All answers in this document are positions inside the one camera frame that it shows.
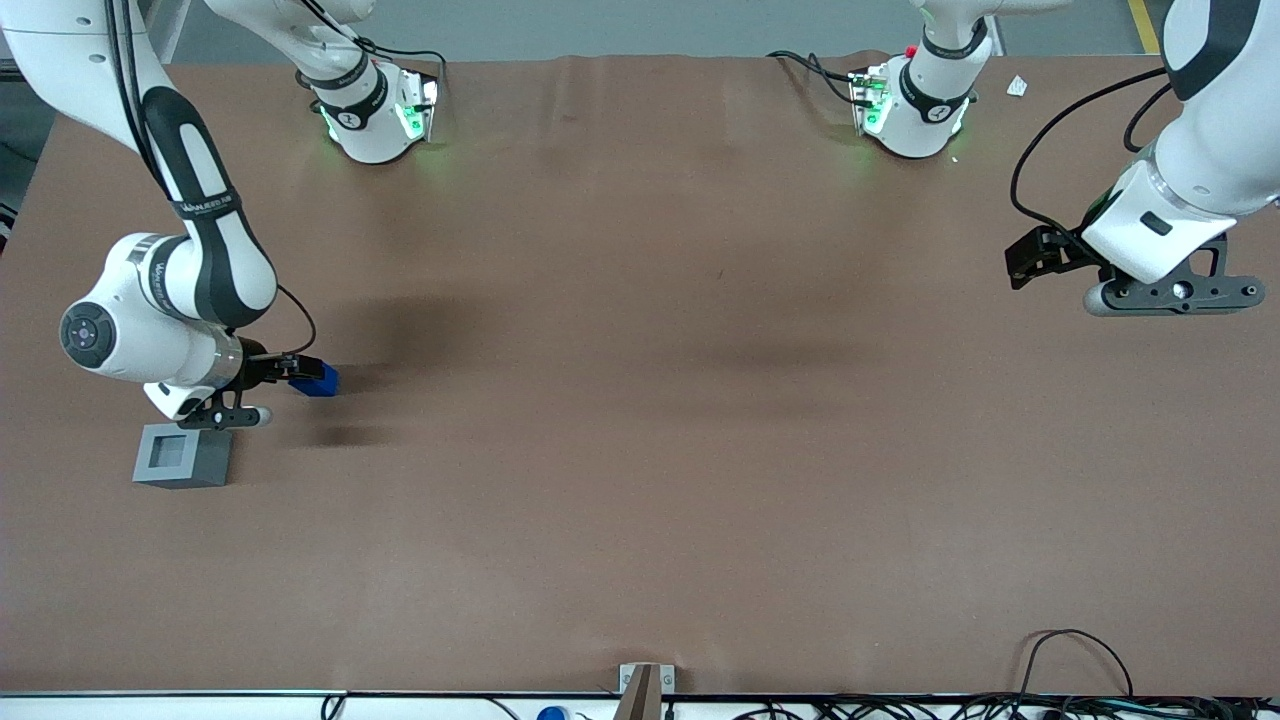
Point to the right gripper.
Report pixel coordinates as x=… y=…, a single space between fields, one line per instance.
x=258 y=367

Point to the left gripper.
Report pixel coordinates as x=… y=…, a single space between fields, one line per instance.
x=1068 y=252

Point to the blue plastic insert part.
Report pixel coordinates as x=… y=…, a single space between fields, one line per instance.
x=322 y=382

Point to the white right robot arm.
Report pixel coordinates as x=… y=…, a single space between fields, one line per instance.
x=130 y=345

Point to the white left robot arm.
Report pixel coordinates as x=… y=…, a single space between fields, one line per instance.
x=1220 y=150

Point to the gray square base block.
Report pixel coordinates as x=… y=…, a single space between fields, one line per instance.
x=200 y=465

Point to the white paper scrap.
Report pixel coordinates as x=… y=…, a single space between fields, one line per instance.
x=1018 y=86

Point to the paper table cover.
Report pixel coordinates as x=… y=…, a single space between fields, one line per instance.
x=640 y=450

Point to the gray metal bracket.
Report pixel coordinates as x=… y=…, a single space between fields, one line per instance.
x=627 y=678

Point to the brown wooden post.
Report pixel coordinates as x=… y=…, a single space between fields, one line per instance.
x=640 y=700

